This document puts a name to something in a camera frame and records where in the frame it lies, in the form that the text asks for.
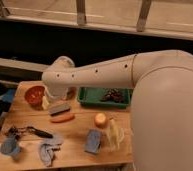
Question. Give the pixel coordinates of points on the yellow apple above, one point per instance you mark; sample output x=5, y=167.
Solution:
x=100, y=120

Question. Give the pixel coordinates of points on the blue round cloth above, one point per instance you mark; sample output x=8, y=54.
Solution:
x=10, y=147

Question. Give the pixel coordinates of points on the grey sanding block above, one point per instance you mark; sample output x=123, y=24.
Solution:
x=58, y=108

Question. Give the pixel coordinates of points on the light blue rag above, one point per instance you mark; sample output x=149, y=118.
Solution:
x=47, y=147

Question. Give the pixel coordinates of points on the black handled brush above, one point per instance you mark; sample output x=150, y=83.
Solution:
x=17, y=132

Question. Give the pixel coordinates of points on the orange carrot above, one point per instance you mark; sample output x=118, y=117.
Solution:
x=62, y=118

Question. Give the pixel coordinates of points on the yellow cloth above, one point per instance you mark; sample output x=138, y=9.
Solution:
x=115, y=134

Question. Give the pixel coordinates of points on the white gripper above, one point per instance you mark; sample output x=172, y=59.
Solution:
x=54, y=94

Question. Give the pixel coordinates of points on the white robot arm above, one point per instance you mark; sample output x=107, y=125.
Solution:
x=162, y=101

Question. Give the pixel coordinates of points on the dark pine cone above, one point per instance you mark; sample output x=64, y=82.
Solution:
x=113, y=95

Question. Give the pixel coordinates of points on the blue object beside table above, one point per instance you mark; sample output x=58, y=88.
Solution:
x=8, y=96

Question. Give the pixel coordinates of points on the green plastic tray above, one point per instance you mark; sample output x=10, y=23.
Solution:
x=90, y=96

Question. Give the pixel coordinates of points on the blue sponge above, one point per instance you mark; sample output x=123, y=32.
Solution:
x=93, y=141

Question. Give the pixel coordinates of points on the red bowl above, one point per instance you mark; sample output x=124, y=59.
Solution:
x=34, y=95

